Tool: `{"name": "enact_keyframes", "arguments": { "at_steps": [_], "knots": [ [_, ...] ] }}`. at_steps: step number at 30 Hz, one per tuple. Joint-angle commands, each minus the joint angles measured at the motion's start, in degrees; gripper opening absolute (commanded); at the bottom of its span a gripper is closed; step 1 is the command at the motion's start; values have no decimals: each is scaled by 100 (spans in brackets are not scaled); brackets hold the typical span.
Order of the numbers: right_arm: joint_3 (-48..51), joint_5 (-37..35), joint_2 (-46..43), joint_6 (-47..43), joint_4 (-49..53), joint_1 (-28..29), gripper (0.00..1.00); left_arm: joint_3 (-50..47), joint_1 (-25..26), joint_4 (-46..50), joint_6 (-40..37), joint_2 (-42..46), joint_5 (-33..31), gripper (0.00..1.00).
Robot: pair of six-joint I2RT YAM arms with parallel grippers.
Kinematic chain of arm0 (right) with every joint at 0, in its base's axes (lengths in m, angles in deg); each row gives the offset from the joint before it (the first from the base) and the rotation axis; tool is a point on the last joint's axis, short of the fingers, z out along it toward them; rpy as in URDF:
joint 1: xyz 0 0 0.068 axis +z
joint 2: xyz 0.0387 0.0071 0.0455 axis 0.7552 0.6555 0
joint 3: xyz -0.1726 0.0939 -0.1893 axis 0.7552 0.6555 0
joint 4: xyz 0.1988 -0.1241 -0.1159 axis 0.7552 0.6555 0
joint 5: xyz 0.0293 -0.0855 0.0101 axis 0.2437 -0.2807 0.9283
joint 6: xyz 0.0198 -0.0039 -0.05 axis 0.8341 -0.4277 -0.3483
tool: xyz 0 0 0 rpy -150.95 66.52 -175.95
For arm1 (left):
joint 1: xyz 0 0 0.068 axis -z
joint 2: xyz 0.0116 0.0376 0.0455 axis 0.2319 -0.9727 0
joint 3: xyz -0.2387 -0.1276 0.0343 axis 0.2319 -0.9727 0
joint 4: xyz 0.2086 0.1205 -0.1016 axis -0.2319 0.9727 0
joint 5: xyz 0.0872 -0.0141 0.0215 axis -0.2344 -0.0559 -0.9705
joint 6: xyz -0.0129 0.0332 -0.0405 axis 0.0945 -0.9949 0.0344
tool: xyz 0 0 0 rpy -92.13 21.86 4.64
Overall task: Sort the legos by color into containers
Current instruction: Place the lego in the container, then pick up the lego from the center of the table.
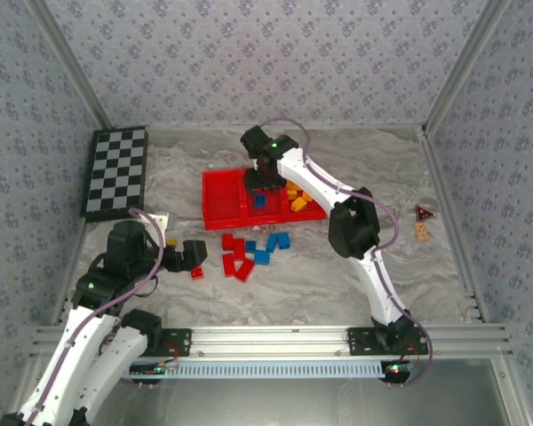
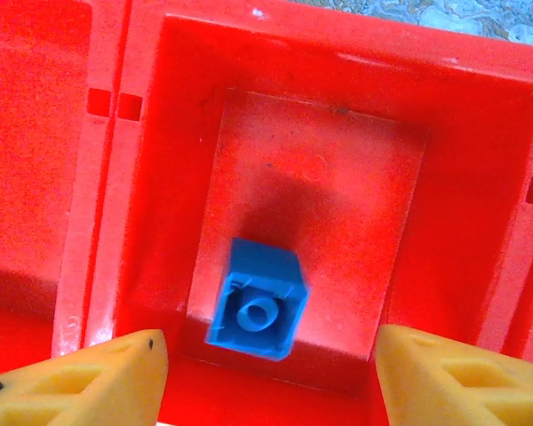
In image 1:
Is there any black grey checkerboard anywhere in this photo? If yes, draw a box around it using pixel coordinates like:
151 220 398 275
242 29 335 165
79 127 150 224

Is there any controller circuit board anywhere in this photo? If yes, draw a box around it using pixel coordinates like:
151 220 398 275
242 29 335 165
130 361 179 379
383 359 417 379

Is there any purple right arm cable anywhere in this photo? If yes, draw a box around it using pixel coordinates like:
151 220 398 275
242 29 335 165
258 117 434 388

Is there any grey metal panel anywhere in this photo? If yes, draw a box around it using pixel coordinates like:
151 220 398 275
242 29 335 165
88 376 514 426

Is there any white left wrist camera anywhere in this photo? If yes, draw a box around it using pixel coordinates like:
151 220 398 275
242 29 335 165
153 212 179 232

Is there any light blue slotted cable duct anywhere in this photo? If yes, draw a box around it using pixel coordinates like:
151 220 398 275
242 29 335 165
122 359 386 380

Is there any left controller circuit board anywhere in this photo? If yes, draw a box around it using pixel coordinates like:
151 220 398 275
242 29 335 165
130 361 179 379

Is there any aluminium frame post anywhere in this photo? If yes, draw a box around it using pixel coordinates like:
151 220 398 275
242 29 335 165
422 0 513 134

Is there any right controller circuit board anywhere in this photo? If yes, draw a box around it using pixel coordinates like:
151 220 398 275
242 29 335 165
383 359 417 379

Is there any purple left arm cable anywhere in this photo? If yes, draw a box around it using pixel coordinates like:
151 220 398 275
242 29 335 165
21 207 166 416

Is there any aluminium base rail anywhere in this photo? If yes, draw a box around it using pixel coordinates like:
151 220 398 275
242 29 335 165
29 325 513 359

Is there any yellow bricks group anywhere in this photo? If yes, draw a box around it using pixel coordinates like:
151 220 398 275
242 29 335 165
280 162 329 222

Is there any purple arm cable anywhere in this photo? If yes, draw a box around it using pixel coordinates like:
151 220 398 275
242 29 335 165
258 117 434 388
21 207 166 416

